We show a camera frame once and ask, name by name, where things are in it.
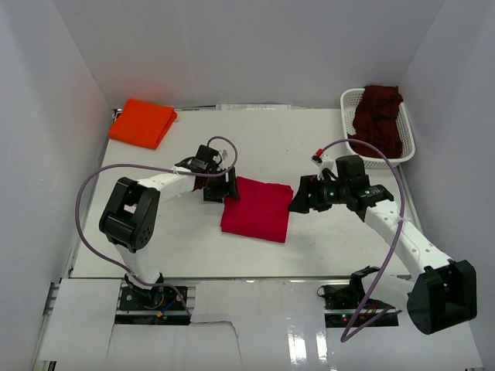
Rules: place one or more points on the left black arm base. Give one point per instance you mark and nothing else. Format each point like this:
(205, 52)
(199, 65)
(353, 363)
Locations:
(159, 306)

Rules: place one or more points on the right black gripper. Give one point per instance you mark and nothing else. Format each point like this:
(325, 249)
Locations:
(308, 185)

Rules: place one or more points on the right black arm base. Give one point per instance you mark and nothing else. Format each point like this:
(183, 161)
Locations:
(340, 304)

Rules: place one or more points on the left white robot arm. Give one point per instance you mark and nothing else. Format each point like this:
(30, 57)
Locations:
(128, 219)

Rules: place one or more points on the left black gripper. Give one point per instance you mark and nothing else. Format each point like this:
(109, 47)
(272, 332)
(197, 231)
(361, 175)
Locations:
(216, 195)

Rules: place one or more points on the white printed label strip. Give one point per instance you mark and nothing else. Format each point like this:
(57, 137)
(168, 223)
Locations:
(252, 107)

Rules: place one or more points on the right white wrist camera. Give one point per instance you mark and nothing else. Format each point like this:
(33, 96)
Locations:
(322, 160)

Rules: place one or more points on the dark maroon t shirt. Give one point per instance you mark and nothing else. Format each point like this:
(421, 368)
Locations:
(375, 119)

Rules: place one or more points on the bright red t shirt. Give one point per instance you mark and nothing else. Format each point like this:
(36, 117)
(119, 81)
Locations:
(261, 211)

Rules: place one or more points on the white plastic basket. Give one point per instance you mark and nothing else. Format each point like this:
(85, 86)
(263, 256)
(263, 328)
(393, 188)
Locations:
(349, 101)

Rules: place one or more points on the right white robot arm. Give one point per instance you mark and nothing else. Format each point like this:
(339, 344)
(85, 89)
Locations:
(441, 292)

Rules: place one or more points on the folded orange t shirt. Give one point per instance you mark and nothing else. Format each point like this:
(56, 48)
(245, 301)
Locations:
(142, 124)

